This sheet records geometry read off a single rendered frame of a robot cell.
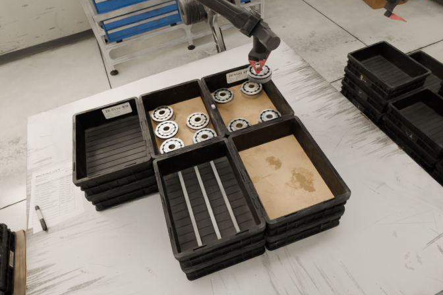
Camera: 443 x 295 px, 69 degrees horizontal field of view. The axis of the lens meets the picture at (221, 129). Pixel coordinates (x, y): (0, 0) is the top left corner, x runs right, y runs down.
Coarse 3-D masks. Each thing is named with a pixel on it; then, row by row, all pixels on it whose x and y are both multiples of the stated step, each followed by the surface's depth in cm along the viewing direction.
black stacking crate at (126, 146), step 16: (96, 112) 146; (80, 128) 145; (96, 128) 150; (112, 128) 149; (128, 128) 148; (80, 144) 138; (96, 144) 144; (112, 144) 142; (128, 144) 142; (80, 160) 131; (96, 160) 137; (112, 160) 136; (128, 160) 136; (80, 176) 125; (112, 176) 123; (128, 176) 125; (144, 176) 128; (96, 192) 126
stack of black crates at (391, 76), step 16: (368, 48) 210; (384, 48) 214; (352, 64) 207; (368, 64) 214; (384, 64) 212; (400, 64) 206; (416, 64) 195; (352, 80) 213; (368, 80) 198; (384, 80) 202; (400, 80) 200; (416, 80) 186; (352, 96) 220; (368, 96) 203; (384, 96) 190; (400, 96) 191; (368, 112) 209; (384, 112) 199
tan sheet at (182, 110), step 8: (176, 104) 156; (184, 104) 155; (192, 104) 155; (200, 104) 154; (176, 112) 152; (184, 112) 152; (192, 112) 151; (200, 112) 151; (176, 120) 149; (184, 120) 148; (184, 128) 144; (184, 136) 141; (192, 136) 141; (160, 144) 140
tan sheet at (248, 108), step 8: (232, 88) 160; (240, 96) 155; (264, 96) 153; (232, 104) 152; (240, 104) 151; (248, 104) 151; (256, 104) 150; (264, 104) 150; (272, 104) 149; (224, 112) 149; (232, 112) 148; (240, 112) 148; (248, 112) 147; (256, 112) 147; (224, 120) 145; (248, 120) 144; (256, 120) 143
